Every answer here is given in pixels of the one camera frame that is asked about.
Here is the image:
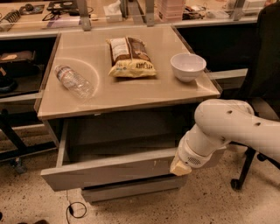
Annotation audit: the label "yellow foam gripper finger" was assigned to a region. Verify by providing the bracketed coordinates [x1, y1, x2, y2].
[170, 155, 192, 176]

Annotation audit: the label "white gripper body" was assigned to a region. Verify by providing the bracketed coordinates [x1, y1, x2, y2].
[178, 132, 212, 168]

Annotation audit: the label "grey top drawer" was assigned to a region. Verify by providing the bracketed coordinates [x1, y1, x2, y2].
[40, 119, 228, 193]

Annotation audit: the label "grey drawer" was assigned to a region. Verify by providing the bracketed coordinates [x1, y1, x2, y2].
[81, 174, 187, 204]
[40, 119, 228, 193]

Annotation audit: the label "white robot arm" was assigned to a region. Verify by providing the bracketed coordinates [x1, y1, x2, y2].
[170, 99, 280, 176]

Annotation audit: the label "grey bottom drawer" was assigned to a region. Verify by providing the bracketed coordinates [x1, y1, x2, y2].
[81, 174, 187, 204]

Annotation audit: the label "grey drawer cabinet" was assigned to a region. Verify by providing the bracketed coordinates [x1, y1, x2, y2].
[33, 25, 223, 150]

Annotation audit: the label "white bowl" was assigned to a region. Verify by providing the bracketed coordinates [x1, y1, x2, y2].
[171, 53, 207, 82]

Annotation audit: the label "black office chair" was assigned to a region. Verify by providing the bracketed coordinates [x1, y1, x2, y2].
[230, 3, 280, 191]

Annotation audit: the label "brown yellow snack bag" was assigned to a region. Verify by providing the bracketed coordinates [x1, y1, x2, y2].
[107, 37, 157, 78]

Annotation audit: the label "clear plastic water bottle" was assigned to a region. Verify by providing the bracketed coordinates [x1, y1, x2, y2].
[54, 65, 95, 100]

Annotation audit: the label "pink stacked trays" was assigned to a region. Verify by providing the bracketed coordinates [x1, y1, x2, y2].
[156, 0, 186, 22]

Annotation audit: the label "white tissue box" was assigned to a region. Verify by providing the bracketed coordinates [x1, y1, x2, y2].
[103, 0, 123, 23]

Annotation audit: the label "black tray with items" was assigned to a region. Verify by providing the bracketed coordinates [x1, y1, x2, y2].
[46, 0, 78, 12]

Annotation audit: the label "black floor cable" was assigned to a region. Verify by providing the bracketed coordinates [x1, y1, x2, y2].
[65, 189, 88, 224]

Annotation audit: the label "black cart frame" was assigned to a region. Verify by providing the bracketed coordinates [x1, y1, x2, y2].
[0, 108, 56, 174]

